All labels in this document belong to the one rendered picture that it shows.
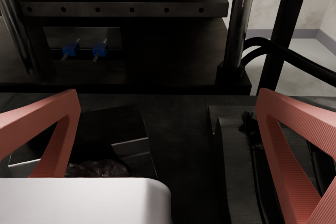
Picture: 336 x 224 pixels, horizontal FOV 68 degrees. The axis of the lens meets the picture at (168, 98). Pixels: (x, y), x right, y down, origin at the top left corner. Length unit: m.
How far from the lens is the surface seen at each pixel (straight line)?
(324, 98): 0.93
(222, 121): 0.52
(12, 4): 0.98
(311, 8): 3.51
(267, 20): 3.36
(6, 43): 1.41
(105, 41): 0.94
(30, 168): 0.54
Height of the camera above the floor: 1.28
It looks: 37 degrees down
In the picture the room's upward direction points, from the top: straight up
